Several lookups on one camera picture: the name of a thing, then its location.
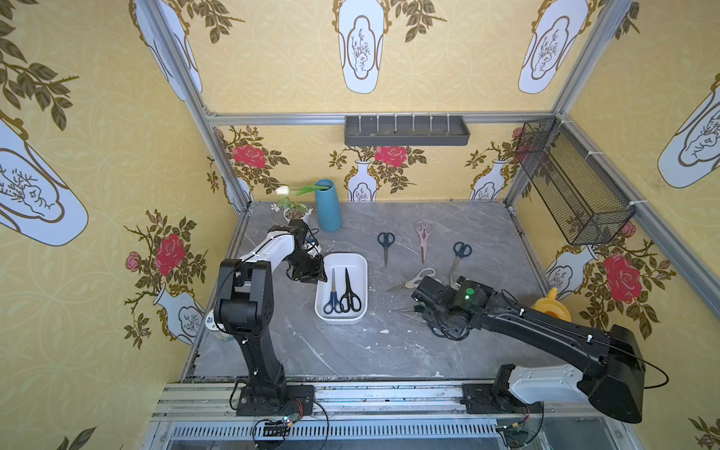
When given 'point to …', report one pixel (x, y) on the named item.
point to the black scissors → (350, 299)
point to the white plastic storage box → (357, 265)
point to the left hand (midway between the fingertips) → (320, 278)
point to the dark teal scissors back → (385, 240)
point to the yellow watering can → (553, 306)
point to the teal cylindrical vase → (328, 205)
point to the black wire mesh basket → (585, 204)
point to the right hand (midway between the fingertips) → (424, 322)
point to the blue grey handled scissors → (334, 304)
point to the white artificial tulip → (284, 189)
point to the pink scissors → (424, 232)
